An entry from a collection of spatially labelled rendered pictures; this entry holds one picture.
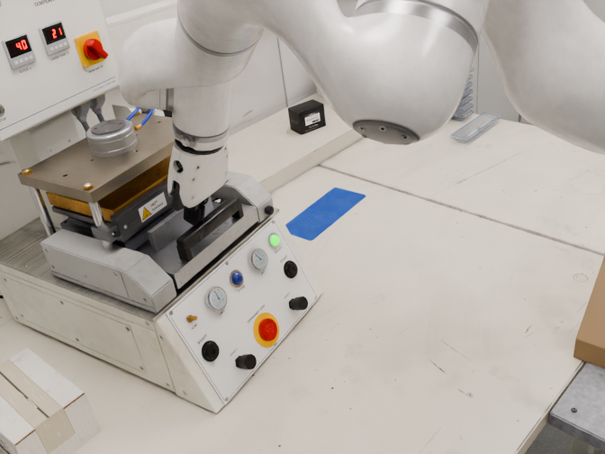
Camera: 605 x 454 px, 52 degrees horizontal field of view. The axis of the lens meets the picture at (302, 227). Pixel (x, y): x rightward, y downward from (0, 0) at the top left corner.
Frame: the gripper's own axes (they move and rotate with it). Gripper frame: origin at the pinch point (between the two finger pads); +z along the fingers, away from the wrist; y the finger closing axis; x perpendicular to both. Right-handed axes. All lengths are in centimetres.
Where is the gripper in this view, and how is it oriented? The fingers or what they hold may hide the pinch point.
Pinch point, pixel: (194, 213)
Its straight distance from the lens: 105.9
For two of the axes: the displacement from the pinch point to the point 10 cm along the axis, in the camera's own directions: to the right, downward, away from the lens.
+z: -1.7, 7.2, 6.7
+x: -8.3, -4.7, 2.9
